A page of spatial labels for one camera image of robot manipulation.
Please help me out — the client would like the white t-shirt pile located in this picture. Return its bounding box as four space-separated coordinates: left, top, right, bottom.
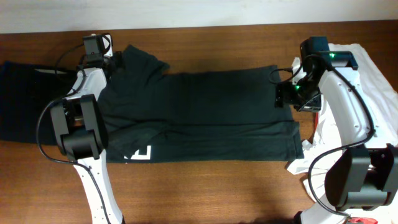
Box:
285 43 398 224

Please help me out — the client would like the dark green t-shirt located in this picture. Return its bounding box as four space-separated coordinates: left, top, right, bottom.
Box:
98 46 304 163

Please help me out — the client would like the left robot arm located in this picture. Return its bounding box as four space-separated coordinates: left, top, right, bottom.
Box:
50 52 124 223

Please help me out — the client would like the red object at edge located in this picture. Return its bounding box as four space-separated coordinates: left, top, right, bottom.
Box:
346 217 379 224

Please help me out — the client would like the folded black garment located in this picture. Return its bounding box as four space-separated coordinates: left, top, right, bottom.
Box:
1 61 76 143

